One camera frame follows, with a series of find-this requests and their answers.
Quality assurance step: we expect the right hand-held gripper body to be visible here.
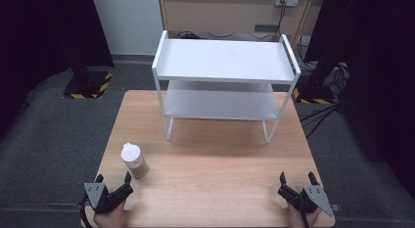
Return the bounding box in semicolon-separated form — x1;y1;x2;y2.
277;184;335;218

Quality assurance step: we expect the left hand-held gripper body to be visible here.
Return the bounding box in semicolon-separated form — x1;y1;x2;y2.
82;182;135;214

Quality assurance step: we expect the beige tumbler with white lid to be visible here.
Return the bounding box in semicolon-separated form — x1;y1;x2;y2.
120;142;150;179

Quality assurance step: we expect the white two-tier shelf rack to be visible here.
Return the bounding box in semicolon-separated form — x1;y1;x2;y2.
151;29;301;144

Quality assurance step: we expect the person's left hand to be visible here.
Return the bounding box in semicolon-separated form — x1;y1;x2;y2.
93;201;127;228

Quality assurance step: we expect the person's right hand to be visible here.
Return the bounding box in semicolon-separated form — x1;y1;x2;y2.
287;204;323;228

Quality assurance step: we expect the black striped stand base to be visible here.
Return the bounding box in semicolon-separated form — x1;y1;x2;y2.
292;86;332;106
62;68;115;100

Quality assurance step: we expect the black curtain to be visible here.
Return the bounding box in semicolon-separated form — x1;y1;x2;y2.
0;0;115;138
304;0;415;198

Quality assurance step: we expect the bundle of floor cables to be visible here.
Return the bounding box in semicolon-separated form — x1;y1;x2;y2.
298;34;351;139

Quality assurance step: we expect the grey cable trunking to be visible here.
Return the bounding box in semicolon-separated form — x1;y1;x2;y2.
254;23;280;33

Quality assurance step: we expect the black wall cable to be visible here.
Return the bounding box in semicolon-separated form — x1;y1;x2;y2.
175;4;288;41

